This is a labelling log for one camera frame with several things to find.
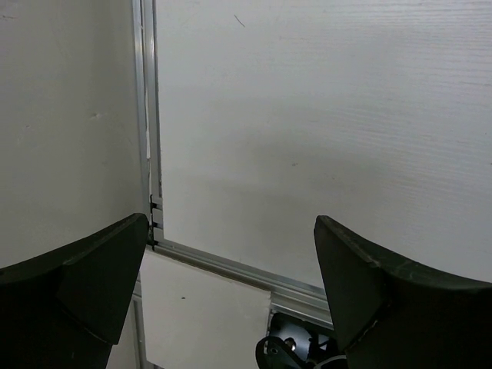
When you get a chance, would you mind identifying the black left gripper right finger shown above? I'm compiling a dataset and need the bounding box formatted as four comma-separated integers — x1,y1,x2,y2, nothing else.
314,215,491,368

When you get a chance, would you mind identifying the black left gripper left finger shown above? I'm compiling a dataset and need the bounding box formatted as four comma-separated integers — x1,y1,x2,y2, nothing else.
1,213,149,368

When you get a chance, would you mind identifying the aluminium table frame rail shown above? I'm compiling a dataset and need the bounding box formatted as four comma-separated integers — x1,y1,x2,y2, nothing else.
131,1,333,329

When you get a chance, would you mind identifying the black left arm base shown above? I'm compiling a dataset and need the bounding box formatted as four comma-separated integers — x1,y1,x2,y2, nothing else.
254,312,348,369

